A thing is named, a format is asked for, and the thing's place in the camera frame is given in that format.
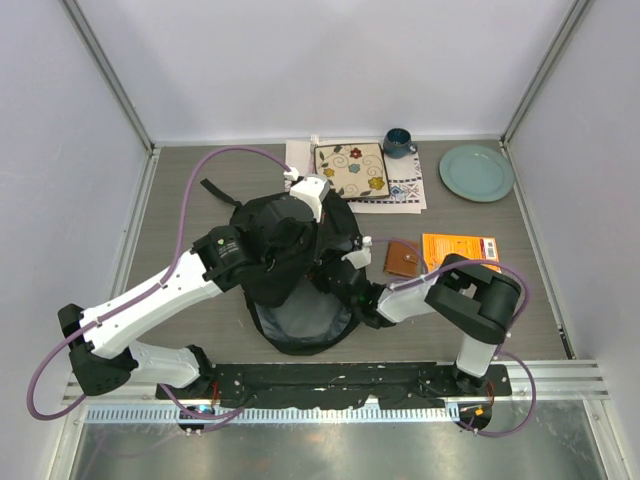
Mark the black student backpack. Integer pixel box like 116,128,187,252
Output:
192,180,364,356

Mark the orange paperback book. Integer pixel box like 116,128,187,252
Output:
422,233,499,271

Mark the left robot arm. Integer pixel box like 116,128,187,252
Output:
58,194,323,399

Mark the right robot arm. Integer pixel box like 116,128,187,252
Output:
314,254,530,395

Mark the brown leather wallet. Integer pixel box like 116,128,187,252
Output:
383,240,422,278

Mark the square floral ceramic plate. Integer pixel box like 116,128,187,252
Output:
313,143,390,200

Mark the dark blue ceramic mug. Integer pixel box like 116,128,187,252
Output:
383,128,418,159

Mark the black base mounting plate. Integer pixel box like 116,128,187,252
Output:
156,362,512,410

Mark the round teal plate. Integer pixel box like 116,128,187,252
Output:
438,145,515,203

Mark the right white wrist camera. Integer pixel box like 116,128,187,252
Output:
341,236,373,270

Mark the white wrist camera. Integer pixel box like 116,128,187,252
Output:
341,236,373,270
289,174,330,223

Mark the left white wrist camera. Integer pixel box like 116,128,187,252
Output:
289,174,330,223

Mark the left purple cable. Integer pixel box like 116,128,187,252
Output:
25,146,301,435

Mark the slotted cable duct rail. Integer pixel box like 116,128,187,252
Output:
85,403,460,425

